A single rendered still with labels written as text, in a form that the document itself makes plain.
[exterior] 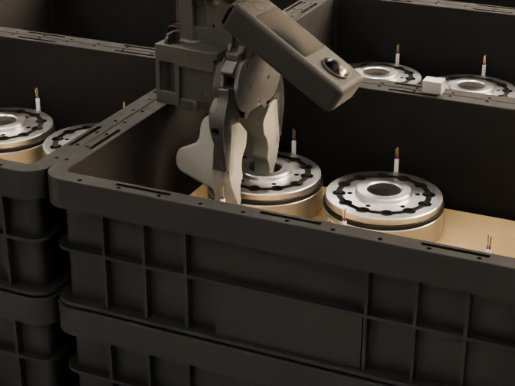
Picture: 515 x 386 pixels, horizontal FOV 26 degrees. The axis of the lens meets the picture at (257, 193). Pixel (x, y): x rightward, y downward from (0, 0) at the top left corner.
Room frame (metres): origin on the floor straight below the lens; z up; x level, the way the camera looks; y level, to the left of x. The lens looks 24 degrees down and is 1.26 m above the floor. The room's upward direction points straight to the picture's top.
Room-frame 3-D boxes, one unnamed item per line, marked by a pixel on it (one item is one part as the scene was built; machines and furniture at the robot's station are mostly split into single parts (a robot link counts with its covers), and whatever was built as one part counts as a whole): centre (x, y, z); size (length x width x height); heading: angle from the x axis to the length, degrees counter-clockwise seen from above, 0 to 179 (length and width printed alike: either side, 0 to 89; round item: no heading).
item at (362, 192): (0.87, -0.11, 0.86); 0.05 x 0.05 x 0.01
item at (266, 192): (0.92, -0.01, 0.86); 0.10 x 0.10 x 0.01
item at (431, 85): (0.94, -0.16, 0.94); 0.02 x 0.01 x 0.01; 66
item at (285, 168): (0.92, -0.01, 0.86); 0.05 x 0.05 x 0.01
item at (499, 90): (1.15, -0.23, 0.86); 0.10 x 0.10 x 0.01
